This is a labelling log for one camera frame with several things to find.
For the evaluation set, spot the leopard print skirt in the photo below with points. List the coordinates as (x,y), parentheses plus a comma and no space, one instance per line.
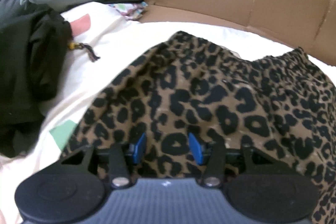
(223,98)

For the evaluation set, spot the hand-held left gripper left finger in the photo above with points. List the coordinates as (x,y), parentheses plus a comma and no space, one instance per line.
(140,148)

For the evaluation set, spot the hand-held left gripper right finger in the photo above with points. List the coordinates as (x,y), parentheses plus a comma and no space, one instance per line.
(197,149)

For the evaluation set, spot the loose black garment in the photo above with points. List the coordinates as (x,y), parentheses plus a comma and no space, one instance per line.
(23,77)

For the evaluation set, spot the small floral cloth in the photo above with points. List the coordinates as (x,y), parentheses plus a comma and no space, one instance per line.
(131,10)

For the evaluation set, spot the cream bear print blanket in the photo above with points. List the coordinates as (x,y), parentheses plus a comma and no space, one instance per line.
(105,74)

